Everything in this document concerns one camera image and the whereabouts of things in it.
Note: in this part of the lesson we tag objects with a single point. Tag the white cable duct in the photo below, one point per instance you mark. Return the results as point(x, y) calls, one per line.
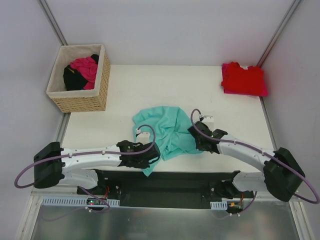
point(66, 201)
point(219, 205)

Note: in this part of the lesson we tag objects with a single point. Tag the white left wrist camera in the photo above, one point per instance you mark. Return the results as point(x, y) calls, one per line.
point(142, 137)

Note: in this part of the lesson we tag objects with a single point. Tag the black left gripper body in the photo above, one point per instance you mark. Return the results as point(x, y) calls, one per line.
point(152, 152)

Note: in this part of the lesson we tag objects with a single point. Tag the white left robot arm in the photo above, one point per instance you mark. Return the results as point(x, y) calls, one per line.
point(79, 167)

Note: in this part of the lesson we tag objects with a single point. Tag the left aluminium frame post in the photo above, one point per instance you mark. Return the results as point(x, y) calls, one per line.
point(53, 22)

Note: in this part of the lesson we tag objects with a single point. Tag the wicker basket with liner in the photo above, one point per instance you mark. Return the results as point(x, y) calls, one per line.
point(92, 100)

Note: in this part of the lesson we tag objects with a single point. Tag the right white cable duct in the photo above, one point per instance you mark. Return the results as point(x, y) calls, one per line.
point(219, 205)

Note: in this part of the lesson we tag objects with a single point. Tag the red t shirt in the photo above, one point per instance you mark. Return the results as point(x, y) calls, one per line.
point(243, 80)

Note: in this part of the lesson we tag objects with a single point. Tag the teal t shirt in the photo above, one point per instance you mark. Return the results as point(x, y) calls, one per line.
point(169, 124)

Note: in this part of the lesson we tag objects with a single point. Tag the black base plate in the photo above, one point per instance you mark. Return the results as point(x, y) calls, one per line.
point(175, 190)

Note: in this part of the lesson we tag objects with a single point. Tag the black t shirt in basket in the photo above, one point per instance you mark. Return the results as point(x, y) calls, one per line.
point(73, 80)

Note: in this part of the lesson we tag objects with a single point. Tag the right aluminium frame post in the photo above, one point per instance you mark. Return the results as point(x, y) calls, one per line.
point(292, 10)

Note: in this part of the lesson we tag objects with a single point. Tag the aluminium frame post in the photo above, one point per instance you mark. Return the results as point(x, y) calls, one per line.
point(53, 22)
point(292, 10)

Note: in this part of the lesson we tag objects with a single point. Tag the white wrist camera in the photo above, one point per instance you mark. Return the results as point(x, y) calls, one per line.
point(208, 120)
point(142, 137)

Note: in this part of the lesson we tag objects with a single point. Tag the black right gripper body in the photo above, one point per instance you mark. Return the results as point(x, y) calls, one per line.
point(196, 133)

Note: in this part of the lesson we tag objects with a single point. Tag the left white cable duct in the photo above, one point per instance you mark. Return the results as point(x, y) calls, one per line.
point(66, 201)

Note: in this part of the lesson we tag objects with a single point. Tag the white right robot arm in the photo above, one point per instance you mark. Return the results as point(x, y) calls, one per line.
point(277, 170)

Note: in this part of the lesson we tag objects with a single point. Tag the magenta t shirt in basket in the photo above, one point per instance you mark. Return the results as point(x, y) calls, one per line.
point(87, 67)

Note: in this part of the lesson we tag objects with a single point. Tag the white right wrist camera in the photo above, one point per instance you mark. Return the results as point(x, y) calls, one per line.
point(208, 120)

